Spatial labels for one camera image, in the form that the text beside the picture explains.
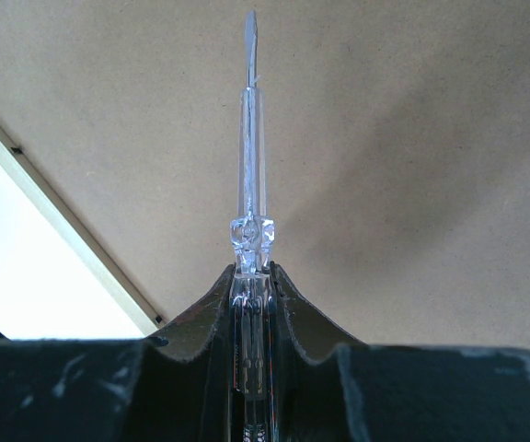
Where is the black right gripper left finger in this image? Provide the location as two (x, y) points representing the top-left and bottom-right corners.
(0, 267), (233, 441)

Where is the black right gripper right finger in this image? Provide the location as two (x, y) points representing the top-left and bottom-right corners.
(271, 264), (530, 441)

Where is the clear handled screwdriver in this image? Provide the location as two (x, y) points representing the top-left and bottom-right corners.
(229, 11), (277, 441)

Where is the wooden picture frame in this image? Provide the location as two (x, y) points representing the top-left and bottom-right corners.
(0, 1), (530, 349)

